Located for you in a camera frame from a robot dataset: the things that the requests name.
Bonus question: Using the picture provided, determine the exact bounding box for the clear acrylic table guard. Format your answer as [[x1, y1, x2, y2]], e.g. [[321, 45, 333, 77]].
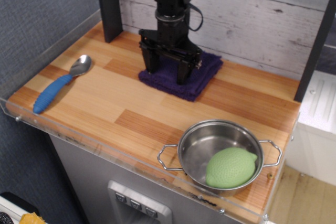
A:
[[1, 10, 299, 223]]

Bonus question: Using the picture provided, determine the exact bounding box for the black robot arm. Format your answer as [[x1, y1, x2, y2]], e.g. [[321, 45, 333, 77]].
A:
[[139, 0, 202, 85]]

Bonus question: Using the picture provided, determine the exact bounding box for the silver dispenser button panel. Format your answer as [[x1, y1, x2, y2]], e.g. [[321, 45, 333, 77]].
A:
[[108, 180, 173, 223]]

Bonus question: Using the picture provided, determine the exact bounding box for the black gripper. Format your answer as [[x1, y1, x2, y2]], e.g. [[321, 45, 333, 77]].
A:
[[139, 16, 202, 85]]

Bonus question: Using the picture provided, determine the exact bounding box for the stainless steel pot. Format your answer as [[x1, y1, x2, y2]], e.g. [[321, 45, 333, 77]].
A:
[[157, 119, 282, 196]]

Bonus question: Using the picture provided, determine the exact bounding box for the grey toy fridge cabinet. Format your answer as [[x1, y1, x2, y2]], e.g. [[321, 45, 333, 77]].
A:
[[49, 133, 253, 224]]

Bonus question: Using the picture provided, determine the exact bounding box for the black corrugated hose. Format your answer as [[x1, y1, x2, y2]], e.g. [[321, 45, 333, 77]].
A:
[[0, 210, 14, 224]]

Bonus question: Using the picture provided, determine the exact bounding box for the dark frame post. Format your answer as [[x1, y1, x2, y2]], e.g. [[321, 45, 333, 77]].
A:
[[294, 0, 335, 102], [99, 0, 123, 43]]

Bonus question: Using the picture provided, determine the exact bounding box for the green plastic lime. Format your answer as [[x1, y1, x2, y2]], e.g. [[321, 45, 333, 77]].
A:
[[206, 147, 258, 189]]

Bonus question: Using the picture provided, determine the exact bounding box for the white toy sink unit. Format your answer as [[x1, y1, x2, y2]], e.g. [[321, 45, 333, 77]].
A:
[[285, 71, 335, 185]]

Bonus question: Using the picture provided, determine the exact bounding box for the purple towel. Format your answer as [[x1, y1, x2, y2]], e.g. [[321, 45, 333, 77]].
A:
[[138, 52, 223, 102]]

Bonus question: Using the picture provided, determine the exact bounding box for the left dark frame post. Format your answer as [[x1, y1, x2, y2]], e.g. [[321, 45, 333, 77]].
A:
[[99, 0, 123, 43]]

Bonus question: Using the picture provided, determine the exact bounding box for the blue handled metal spoon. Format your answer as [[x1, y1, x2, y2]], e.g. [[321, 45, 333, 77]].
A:
[[33, 55, 92, 114]]

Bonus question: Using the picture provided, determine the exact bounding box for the right dark frame post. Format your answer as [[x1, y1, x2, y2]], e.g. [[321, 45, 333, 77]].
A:
[[294, 0, 335, 102]]

